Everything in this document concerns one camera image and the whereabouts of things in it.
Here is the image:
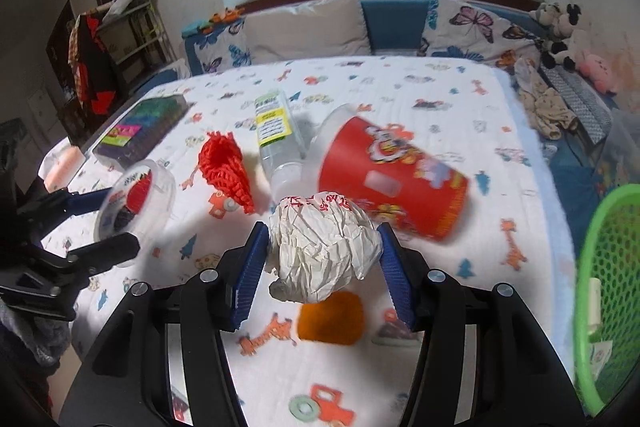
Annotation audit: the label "black white plush toy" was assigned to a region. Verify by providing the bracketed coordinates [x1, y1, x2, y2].
[542, 2, 583, 70]

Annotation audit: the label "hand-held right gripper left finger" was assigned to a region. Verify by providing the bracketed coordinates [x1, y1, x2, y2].
[60, 221, 271, 427]

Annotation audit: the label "round clear yogurt container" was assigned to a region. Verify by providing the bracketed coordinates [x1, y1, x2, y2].
[94, 159, 177, 268]

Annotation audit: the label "red black jacket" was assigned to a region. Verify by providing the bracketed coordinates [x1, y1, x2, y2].
[75, 14, 126, 118]

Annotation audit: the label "metal shelf rack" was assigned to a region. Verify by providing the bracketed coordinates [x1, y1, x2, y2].
[97, 0, 173, 85]

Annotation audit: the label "grey white plush toy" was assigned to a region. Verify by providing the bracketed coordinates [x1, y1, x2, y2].
[530, 2, 561, 28]

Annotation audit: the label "green plastic basket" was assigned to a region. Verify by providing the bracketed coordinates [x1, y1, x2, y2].
[572, 184, 640, 418]

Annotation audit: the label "butterfly print pillow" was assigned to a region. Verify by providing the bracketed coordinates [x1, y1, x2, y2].
[417, 0, 543, 68]
[192, 18, 253, 75]

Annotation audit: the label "orange round pad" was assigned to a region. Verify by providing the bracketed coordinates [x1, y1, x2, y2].
[297, 291, 365, 347]

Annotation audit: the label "checked cloth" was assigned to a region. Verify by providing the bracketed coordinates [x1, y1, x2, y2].
[67, 19, 83, 68]

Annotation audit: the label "clear case of coloured markers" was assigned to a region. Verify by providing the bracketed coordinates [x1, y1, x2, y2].
[92, 94, 188, 170]

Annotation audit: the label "clear plastic bottle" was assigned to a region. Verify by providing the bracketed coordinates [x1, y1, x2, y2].
[254, 89, 307, 202]

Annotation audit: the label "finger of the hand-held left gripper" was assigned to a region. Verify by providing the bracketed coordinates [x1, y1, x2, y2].
[37, 233, 141, 280]
[17, 187, 108, 233]

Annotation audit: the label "orange plush toy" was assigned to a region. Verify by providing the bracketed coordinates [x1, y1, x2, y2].
[209, 7, 246, 25]

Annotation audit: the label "cartoon print tablecloth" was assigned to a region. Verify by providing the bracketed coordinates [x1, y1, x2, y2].
[37, 56, 581, 427]

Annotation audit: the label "beige patterned clothes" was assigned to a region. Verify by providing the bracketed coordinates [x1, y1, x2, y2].
[515, 57, 576, 140]

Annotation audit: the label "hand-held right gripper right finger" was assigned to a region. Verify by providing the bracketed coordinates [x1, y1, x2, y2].
[377, 221, 586, 427]

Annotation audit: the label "beige pillow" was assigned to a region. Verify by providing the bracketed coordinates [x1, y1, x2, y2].
[244, 0, 373, 62]

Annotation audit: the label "grey patterned blanket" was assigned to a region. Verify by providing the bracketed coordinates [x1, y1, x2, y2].
[540, 67, 613, 145]

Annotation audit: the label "red foam net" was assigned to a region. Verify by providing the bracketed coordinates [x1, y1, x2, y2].
[199, 131, 257, 215]

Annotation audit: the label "red paper bucket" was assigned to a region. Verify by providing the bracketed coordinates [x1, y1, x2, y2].
[306, 103, 471, 243]

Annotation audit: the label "pink plush toy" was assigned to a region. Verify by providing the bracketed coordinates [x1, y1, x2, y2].
[575, 53, 618, 95]

